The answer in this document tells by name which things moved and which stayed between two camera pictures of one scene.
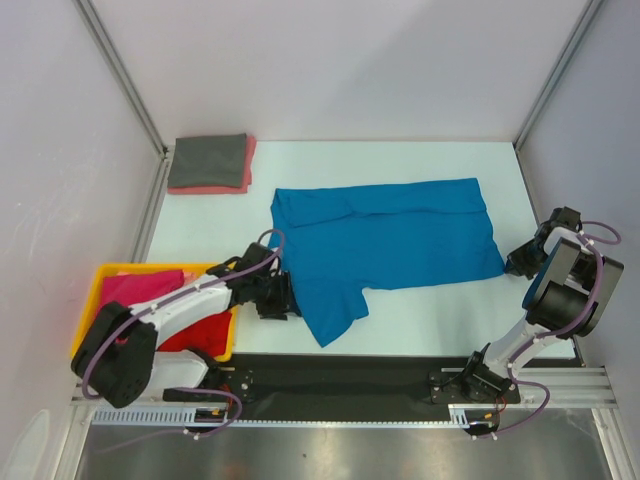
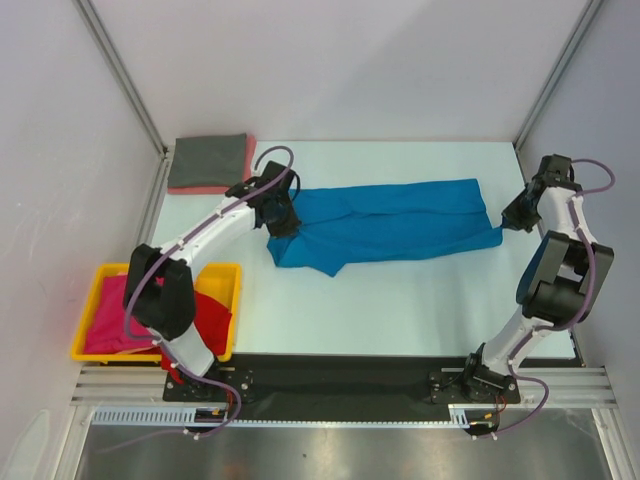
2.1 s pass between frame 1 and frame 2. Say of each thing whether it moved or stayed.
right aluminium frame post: stayed
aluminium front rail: stayed
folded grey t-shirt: stayed
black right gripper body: moved
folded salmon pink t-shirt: stayed
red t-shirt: stayed
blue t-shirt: moved
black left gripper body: moved
